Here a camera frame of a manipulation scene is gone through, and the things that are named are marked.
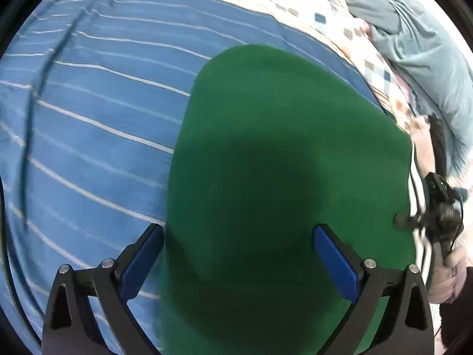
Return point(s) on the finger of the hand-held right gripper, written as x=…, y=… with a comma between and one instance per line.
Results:
x=408, y=221

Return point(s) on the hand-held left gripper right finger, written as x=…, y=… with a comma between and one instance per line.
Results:
x=336, y=262

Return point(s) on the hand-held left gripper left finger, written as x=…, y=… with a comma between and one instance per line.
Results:
x=142, y=262

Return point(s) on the green garment with white stripes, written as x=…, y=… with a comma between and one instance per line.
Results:
x=277, y=155

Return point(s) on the person's right forearm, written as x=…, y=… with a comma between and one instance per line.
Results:
x=458, y=310

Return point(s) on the person's right hand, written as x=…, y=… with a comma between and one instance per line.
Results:
x=451, y=277

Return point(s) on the blue striped bed sheet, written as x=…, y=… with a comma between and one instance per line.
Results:
x=99, y=125

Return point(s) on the teal grey garment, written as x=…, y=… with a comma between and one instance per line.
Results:
x=417, y=44

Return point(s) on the checkered quilt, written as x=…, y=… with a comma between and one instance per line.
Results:
x=317, y=11

